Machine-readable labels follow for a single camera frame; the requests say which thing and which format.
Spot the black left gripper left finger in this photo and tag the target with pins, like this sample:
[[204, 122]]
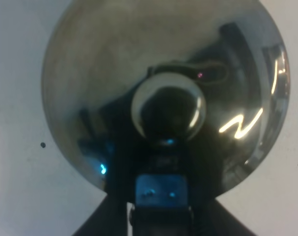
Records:
[[109, 219]]

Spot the stainless steel teapot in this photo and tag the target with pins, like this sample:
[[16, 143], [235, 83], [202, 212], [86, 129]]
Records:
[[157, 102]]

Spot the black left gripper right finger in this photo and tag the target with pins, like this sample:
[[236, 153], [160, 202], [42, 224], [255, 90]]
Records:
[[210, 218]]

